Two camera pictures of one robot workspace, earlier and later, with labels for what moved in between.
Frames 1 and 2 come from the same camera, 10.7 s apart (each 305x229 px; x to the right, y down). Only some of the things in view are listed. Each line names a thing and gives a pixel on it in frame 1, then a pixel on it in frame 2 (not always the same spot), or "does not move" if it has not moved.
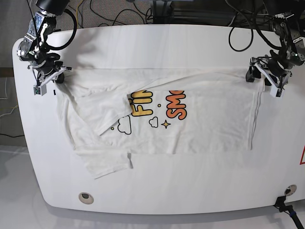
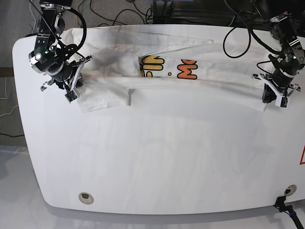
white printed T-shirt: x=111 y=112 to x=215 y=68
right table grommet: x=290 y=190 does not move
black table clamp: x=280 y=203 does not move
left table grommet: x=86 y=198 does not move
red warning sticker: x=302 y=156 does not move
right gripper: x=47 y=69 to x=67 y=76
